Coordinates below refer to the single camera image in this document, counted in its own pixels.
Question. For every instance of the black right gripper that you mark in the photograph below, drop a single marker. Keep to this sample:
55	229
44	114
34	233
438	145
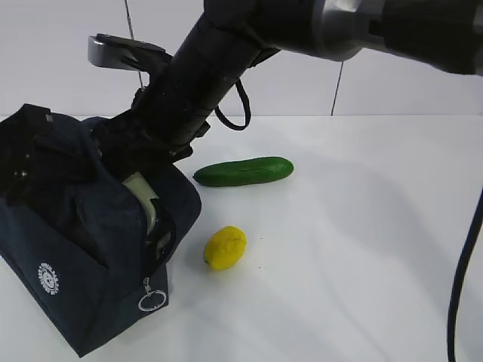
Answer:
181	94

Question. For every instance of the green lidded glass container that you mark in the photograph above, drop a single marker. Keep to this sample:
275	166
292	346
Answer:
159	224

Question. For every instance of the dark blue fabric bag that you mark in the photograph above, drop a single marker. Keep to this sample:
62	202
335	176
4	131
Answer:
79	250

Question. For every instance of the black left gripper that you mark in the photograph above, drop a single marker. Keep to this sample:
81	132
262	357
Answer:
39	149

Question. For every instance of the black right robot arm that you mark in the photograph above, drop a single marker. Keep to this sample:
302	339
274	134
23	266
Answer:
231	37

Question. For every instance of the yellow lemon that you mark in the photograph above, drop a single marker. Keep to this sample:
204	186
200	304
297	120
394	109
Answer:
225	248

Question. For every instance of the green cucumber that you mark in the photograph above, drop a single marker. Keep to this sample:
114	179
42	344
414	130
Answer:
245	172

